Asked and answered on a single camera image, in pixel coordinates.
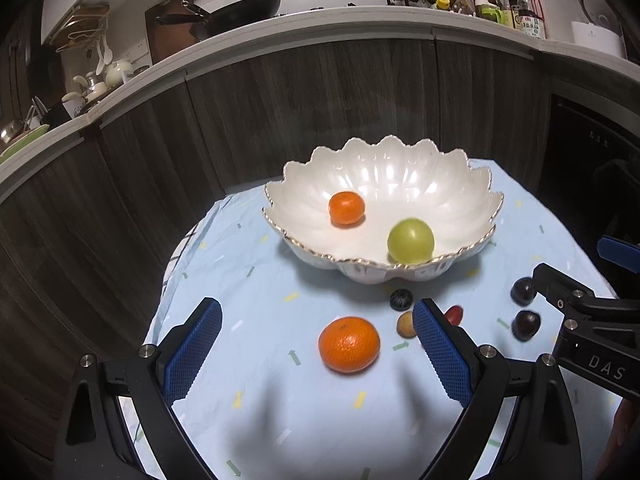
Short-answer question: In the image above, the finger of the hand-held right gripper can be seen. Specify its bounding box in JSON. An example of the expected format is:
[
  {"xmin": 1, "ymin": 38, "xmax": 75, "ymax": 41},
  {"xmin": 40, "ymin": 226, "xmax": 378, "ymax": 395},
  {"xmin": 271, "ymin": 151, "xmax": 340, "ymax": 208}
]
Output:
[
  {"xmin": 598, "ymin": 235, "xmax": 640, "ymax": 276},
  {"xmin": 531, "ymin": 263, "xmax": 640, "ymax": 321}
]

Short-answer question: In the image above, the large orange tangerine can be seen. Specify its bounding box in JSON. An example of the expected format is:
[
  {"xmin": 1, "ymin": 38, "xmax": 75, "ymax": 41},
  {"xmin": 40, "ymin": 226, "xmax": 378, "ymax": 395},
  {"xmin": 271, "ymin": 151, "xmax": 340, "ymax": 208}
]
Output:
[{"xmin": 318, "ymin": 316, "xmax": 381, "ymax": 374}]

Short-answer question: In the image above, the green plate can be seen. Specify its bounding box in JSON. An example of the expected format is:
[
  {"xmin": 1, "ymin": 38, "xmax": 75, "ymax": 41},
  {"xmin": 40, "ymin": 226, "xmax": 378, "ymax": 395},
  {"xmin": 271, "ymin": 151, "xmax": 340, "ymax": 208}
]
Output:
[{"xmin": 0, "ymin": 124, "xmax": 51, "ymax": 163}]

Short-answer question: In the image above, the white kitchen countertop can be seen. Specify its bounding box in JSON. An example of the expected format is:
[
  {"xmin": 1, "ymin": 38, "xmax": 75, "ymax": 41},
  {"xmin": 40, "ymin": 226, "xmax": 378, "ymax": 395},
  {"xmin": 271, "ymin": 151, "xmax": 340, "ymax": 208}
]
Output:
[{"xmin": 0, "ymin": 5, "xmax": 640, "ymax": 201}]

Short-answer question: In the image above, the cream teapot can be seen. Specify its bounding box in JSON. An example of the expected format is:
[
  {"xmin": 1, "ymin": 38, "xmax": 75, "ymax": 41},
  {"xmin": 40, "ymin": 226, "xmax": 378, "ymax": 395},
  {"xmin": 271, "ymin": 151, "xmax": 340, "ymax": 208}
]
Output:
[{"xmin": 105, "ymin": 59, "xmax": 135, "ymax": 86}]

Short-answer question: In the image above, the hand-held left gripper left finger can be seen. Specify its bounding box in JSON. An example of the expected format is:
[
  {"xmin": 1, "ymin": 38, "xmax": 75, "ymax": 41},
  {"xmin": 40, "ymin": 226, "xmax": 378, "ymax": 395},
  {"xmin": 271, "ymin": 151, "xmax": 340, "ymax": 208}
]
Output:
[{"xmin": 60, "ymin": 297, "xmax": 222, "ymax": 480}]

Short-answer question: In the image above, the dark cherry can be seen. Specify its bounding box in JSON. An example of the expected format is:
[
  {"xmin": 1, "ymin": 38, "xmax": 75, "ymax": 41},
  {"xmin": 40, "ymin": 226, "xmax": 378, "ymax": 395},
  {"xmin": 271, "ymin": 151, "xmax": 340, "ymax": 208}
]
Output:
[
  {"xmin": 511, "ymin": 310, "xmax": 542, "ymax": 342},
  {"xmin": 510, "ymin": 277, "xmax": 537, "ymax": 307}
]

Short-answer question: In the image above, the small orange tangerine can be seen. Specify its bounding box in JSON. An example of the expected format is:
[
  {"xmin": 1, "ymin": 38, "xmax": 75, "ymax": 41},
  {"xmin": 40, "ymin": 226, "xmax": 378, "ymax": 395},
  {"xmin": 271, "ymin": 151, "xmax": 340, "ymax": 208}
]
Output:
[{"xmin": 328, "ymin": 191, "xmax": 366, "ymax": 227}]

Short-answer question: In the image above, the white scalloped bowl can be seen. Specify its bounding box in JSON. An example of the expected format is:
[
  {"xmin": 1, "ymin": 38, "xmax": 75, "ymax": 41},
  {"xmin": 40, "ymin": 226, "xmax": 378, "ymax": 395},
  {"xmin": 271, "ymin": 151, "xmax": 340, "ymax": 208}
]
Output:
[{"xmin": 262, "ymin": 135, "xmax": 505, "ymax": 286}]

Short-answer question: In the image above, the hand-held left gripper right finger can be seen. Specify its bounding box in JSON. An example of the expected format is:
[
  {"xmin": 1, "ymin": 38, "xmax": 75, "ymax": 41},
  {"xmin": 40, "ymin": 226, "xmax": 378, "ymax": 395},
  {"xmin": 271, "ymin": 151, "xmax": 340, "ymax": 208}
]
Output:
[{"xmin": 412, "ymin": 299, "xmax": 586, "ymax": 480}]

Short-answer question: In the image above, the soy sauce bottle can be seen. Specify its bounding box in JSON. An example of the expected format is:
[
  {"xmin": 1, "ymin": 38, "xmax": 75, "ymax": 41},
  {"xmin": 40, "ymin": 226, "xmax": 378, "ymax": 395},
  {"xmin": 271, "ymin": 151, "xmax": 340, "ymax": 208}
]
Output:
[{"xmin": 515, "ymin": 0, "xmax": 547, "ymax": 40}]

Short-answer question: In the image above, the black built-in appliance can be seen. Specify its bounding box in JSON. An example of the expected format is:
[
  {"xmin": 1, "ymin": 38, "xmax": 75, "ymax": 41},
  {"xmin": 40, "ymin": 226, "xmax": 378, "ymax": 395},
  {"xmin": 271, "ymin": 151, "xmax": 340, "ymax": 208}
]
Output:
[{"xmin": 542, "ymin": 92, "xmax": 640, "ymax": 281}]

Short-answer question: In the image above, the wall rack with wooden board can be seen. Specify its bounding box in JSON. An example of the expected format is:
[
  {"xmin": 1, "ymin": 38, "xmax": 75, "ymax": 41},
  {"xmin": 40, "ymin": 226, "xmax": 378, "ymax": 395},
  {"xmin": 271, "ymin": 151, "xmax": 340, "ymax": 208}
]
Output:
[{"xmin": 55, "ymin": 4, "xmax": 110, "ymax": 53}]

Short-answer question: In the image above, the black wok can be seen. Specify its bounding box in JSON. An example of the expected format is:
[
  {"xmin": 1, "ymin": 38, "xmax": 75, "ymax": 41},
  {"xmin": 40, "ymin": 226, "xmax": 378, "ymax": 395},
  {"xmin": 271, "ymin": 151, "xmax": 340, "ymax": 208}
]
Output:
[{"xmin": 154, "ymin": 0, "xmax": 282, "ymax": 41}]

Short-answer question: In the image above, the white checked cloth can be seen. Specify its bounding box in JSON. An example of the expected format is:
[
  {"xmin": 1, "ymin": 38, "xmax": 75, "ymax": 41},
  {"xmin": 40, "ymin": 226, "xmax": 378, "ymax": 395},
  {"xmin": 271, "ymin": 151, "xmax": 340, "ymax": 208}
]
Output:
[{"xmin": 159, "ymin": 220, "xmax": 198, "ymax": 311}]

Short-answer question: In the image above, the white rice cooker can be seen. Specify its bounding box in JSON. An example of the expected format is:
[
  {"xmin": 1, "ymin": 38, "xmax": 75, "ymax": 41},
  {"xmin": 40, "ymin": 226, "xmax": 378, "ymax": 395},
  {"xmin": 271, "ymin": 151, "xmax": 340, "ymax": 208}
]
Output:
[{"xmin": 570, "ymin": 0, "xmax": 628, "ymax": 58}]

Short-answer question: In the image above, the brown cutting board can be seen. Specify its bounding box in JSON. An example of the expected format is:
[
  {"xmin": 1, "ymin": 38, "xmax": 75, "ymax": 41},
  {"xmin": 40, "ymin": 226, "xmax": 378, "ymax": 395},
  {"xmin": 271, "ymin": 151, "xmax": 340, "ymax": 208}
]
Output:
[{"xmin": 145, "ymin": 2, "xmax": 201, "ymax": 63}]

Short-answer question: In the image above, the light blue patterned tablecloth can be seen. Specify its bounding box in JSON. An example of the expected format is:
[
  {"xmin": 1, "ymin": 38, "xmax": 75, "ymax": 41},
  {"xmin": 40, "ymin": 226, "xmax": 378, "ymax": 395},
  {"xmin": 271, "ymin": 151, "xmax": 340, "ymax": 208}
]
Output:
[{"xmin": 142, "ymin": 158, "xmax": 626, "ymax": 480}]

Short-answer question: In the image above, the round green fruit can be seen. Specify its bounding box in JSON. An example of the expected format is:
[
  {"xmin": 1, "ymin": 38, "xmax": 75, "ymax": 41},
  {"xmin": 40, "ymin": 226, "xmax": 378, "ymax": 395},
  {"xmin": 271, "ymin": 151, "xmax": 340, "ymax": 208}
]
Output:
[{"xmin": 387, "ymin": 217, "xmax": 435, "ymax": 264}]

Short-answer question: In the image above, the black knife block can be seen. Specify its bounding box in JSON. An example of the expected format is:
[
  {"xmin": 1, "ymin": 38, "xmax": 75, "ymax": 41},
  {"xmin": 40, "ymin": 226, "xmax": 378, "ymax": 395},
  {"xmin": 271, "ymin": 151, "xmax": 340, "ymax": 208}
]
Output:
[{"xmin": 47, "ymin": 100, "xmax": 81, "ymax": 126}]

